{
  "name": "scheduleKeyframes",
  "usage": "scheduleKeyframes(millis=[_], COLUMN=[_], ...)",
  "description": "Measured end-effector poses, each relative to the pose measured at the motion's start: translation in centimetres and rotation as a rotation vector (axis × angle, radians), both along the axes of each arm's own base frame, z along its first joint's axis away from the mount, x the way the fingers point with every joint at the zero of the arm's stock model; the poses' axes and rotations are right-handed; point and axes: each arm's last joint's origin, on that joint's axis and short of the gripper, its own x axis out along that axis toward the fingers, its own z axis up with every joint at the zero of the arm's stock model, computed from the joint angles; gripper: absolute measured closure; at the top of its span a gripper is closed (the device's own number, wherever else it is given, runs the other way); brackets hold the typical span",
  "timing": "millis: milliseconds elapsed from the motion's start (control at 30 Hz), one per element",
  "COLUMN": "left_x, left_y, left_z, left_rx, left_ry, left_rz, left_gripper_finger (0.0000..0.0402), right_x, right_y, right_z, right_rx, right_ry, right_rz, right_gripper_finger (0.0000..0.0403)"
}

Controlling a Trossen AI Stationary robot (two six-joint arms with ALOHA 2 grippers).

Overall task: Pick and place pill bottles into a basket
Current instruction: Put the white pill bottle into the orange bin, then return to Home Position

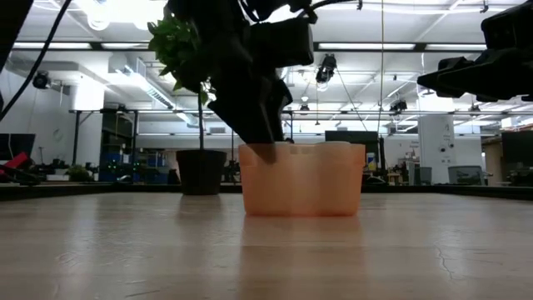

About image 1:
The orange translucent plastic basket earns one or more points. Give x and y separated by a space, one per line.
304 183

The black monitor screen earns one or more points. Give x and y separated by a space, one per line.
352 136

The green leafy plant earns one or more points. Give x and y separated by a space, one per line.
170 41

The black plant pot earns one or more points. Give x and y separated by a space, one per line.
201 173

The white building pillar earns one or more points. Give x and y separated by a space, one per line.
435 146

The dark equipment shelving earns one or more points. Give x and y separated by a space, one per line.
118 146

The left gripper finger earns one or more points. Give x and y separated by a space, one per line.
279 108
250 116

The red object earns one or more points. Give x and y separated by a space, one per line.
14 161

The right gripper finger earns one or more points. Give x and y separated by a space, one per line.
454 81
456 61

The black ceiling-hung camera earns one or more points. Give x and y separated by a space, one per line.
327 68

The grey storage bin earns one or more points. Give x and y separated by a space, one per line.
466 175

